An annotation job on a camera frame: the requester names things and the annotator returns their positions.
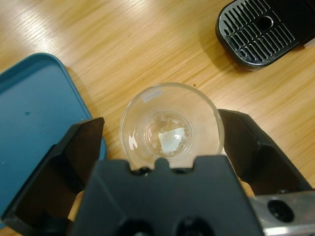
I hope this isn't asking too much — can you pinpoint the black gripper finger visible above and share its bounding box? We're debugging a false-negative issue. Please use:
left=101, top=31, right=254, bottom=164
left=218, top=109, right=313, bottom=197
left=1, top=117, right=105, bottom=234

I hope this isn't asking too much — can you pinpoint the teal plastic tray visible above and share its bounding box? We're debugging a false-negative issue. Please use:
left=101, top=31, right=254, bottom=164
left=0, top=53, right=108, bottom=229

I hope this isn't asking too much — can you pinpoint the clear drinking glass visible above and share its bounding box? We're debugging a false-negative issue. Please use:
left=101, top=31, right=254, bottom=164
left=120, top=82, right=225, bottom=171

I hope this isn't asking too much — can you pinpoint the white capsule coffee machine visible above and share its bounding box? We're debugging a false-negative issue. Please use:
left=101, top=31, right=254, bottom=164
left=215, top=0, right=315, bottom=72

